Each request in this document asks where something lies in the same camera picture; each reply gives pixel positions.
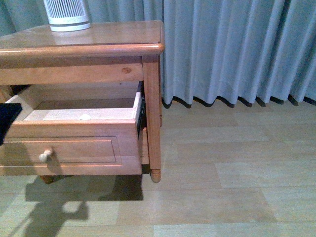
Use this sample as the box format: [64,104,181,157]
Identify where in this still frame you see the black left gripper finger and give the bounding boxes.
[0,103,22,146]

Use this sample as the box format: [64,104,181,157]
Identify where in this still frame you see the wooden drawer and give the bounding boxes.
[0,92,142,176]

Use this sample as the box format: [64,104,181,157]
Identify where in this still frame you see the round wooden knob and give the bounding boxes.
[39,149,53,163]

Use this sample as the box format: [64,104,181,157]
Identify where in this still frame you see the white medicine bottle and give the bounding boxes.
[78,114,91,120]

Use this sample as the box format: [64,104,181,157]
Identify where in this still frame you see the wooden nightstand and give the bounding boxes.
[0,21,165,183]

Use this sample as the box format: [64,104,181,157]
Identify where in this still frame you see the white slatted air purifier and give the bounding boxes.
[43,0,90,32]

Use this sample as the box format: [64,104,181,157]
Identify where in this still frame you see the grey curtain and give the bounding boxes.
[0,0,316,109]

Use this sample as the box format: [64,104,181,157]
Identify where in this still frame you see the black drawer slide rail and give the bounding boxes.
[137,81,146,137]

